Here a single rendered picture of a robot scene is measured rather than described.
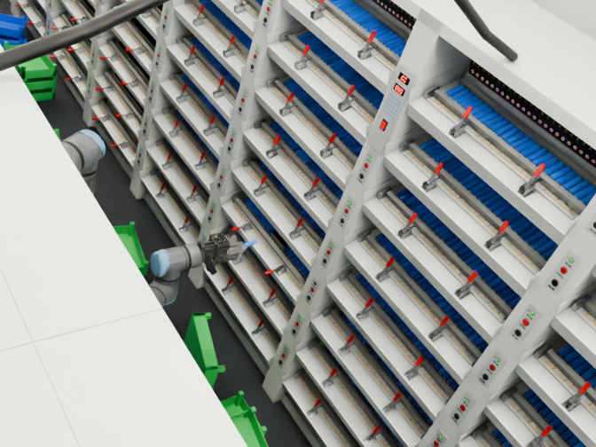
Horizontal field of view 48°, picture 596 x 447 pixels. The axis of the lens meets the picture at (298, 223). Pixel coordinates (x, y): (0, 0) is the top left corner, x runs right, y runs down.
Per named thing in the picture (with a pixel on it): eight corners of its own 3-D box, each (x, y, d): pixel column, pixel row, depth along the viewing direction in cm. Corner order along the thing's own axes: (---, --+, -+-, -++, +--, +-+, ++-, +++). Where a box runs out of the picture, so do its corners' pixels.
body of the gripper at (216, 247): (232, 244, 248) (204, 251, 241) (228, 261, 253) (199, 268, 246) (223, 231, 252) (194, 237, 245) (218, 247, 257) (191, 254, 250)
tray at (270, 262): (297, 309, 261) (296, 295, 254) (222, 211, 294) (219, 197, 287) (339, 285, 268) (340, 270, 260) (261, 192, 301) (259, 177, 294)
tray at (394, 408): (411, 457, 223) (415, 441, 212) (310, 325, 256) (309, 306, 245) (458, 424, 229) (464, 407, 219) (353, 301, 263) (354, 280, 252)
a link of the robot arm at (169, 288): (143, 302, 245) (145, 277, 238) (160, 286, 254) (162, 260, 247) (165, 313, 243) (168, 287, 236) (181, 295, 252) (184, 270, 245)
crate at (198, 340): (195, 401, 273) (214, 399, 276) (206, 370, 261) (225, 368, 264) (183, 343, 294) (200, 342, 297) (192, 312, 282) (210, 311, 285)
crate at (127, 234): (146, 275, 319) (149, 262, 314) (103, 278, 309) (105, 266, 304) (131, 233, 338) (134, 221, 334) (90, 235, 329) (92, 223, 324)
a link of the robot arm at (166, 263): (147, 268, 242) (149, 247, 236) (178, 260, 249) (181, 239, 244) (158, 284, 236) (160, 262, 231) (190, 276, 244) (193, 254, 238)
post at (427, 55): (272, 403, 283) (443, 23, 182) (262, 386, 289) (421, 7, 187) (309, 388, 295) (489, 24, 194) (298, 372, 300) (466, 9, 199)
